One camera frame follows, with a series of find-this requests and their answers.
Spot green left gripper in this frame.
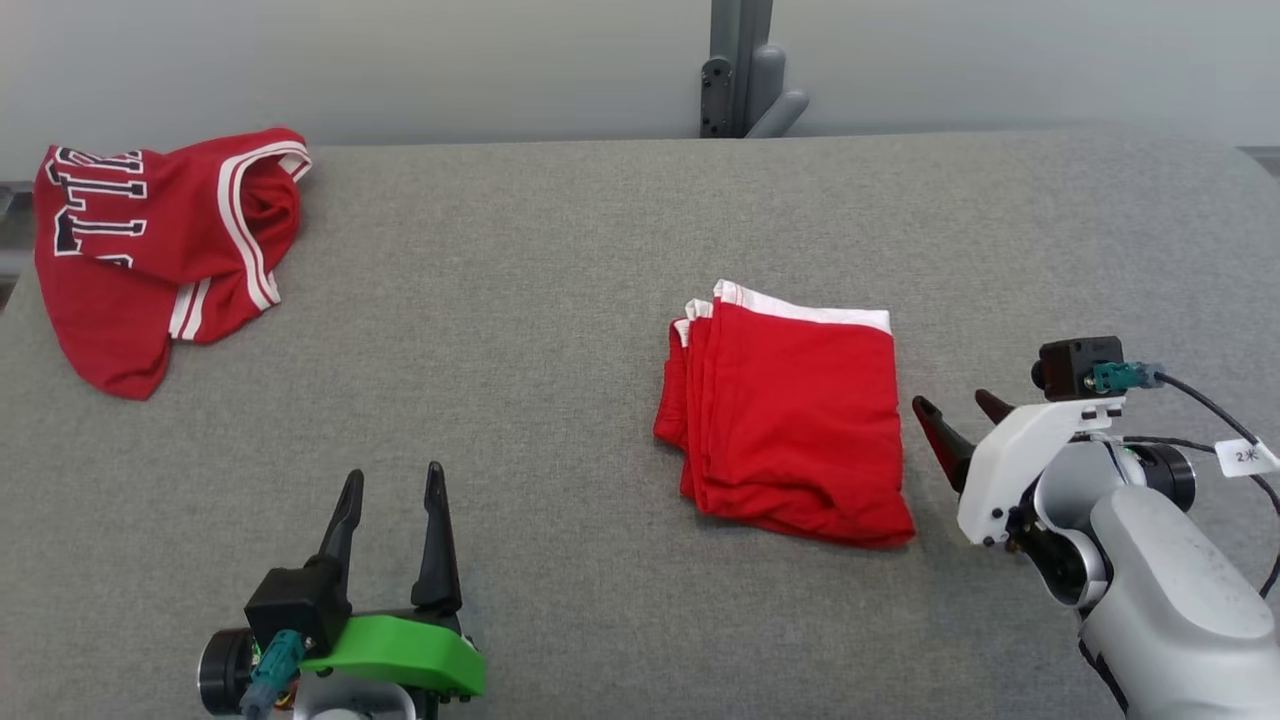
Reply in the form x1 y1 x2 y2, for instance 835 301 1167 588
298 460 489 701

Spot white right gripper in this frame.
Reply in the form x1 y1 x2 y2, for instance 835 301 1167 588
911 388 1127 549

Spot red shorts with white waistband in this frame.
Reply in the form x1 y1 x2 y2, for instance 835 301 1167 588
653 280 917 549

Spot red basketball jersey white trim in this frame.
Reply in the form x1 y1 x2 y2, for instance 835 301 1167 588
33 127 313 401

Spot grey fabric sofa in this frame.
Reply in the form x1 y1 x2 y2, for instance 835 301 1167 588
0 128 1280 720

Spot black cable with teal plug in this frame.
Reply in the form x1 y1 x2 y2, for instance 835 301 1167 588
1092 360 1280 601
238 628 308 720

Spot small white cable label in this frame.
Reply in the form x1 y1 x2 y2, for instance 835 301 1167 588
1215 437 1280 478

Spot grey metal post with bracket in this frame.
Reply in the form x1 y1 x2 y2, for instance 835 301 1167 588
698 0 811 140

